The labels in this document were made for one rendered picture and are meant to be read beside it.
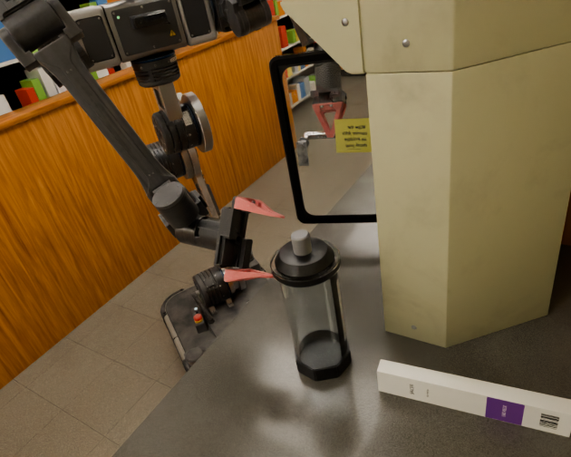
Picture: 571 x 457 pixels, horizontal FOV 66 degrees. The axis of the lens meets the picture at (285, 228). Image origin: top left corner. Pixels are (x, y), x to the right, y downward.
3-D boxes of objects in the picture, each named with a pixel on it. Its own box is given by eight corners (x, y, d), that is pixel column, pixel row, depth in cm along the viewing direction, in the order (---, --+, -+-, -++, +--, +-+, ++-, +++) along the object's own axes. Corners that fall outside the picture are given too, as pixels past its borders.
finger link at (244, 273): (266, 246, 68) (219, 236, 73) (259, 291, 69) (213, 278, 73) (288, 247, 74) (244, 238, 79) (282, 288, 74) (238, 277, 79)
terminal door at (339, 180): (426, 221, 101) (425, 35, 80) (297, 223, 110) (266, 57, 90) (426, 219, 102) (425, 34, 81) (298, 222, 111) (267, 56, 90)
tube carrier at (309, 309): (364, 345, 79) (353, 247, 68) (329, 389, 72) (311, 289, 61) (316, 324, 85) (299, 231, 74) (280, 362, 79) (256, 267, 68)
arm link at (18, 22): (10, -63, 68) (-49, -28, 66) (69, 16, 70) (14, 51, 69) (76, 43, 111) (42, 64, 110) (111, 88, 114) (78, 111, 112)
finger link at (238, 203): (273, 201, 68) (226, 194, 73) (266, 247, 68) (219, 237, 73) (295, 205, 74) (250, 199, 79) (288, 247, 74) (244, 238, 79)
